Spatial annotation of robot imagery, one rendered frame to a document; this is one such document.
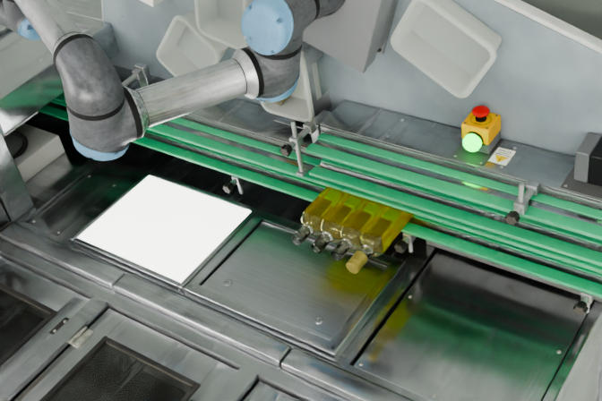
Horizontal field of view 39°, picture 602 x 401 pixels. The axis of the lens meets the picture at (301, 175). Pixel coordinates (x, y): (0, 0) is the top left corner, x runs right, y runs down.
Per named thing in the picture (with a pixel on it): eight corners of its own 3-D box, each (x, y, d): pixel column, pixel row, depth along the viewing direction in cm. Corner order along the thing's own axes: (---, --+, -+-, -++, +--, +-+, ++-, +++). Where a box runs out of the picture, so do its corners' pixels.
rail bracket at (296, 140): (312, 157, 228) (286, 183, 220) (303, 105, 217) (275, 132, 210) (322, 159, 226) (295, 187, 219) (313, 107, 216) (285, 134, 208)
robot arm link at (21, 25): (23, 10, 188) (-13, -10, 192) (30, 49, 196) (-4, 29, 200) (49, -6, 193) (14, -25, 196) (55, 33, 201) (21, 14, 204)
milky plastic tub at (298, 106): (279, 95, 241) (262, 111, 236) (266, 24, 227) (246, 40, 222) (331, 107, 232) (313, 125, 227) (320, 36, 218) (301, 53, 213)
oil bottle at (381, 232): (400, 201, 219) (357, 254, 206) (399, 185, 215) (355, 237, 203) (420, 208, 216) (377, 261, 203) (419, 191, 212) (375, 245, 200)
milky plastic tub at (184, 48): (172, 42, 258) (153, 56, 252) (195, -2, 240) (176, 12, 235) (213, 82, 258) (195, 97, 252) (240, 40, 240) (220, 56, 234)
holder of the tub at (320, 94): (284, 109, 244) (268, 123, 240) (268, 24, 227) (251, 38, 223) (334, 123, 235) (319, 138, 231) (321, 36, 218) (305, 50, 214)
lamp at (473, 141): (466, 144, 202) (460, 151, 200) (465, 129, 199) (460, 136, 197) (484, 149, 199) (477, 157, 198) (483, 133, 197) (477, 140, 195)
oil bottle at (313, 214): (344, 184, 228) (299, 234, 215) (341, 168, 224) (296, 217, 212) (362, 190, 225) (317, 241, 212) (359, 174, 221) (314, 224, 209)
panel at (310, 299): (150, 177, 264) (72, 246, 243) (148, 169, 262) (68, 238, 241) (407, 268, 217) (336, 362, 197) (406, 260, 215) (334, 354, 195)
